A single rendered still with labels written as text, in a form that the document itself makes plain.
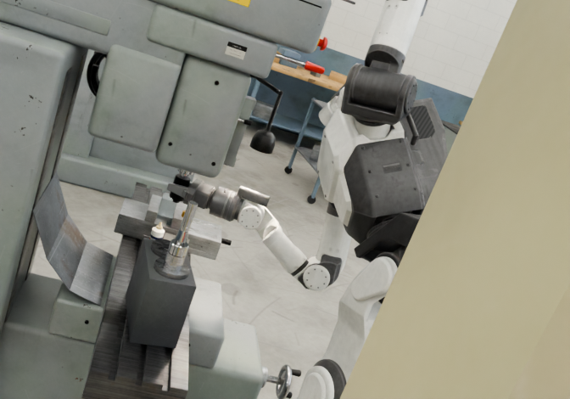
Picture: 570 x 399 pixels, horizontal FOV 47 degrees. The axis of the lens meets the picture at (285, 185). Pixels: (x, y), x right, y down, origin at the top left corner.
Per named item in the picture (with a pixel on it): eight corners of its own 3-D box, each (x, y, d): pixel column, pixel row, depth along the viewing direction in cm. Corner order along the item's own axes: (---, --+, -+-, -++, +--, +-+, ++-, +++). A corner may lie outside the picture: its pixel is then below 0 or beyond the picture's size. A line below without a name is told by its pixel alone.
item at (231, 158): (232, 163, 198) (255, 98, 192) (233, 167, 194) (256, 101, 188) (220, 160, 197) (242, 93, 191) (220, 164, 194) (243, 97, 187)
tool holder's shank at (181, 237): (179, 238, 166) (192, 199, 163) (188, 244, 165) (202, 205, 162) (171, 240, 164) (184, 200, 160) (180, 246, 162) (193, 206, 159)
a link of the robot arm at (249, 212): (225, 215, 201) (259, 228, 201) (218, 222, 191) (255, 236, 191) (237, 181, 200) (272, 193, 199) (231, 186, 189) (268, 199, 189)
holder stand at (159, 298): (167, 302, 188) (187, 241, 183) (176, 349, 169) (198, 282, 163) (125, 295, 184) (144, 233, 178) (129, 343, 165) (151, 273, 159)
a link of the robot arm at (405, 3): (422, -48, 152) (392, 40, 149) (443, -16, 162) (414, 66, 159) (379, -46, 159) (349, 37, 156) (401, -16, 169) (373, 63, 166)
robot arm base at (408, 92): (399, 141, 153) (415, 115, 160) (405, 92, 144) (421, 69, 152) (338, 125, 158) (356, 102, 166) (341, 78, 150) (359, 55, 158)
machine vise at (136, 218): (215, 242, 238) (225, 215, 235) (215, 261, 224) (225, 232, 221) (120, 215, 231) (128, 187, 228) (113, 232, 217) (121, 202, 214)
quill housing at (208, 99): (216, 160, 206) (248, 62, 197) (218, 182, 187) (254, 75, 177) (156, 142, 202) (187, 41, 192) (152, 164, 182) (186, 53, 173)
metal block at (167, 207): (173, 211, 228) (178, 196, 226) (172, 218, 222) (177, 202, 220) (159, 207, 227) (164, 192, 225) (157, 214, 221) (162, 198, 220)
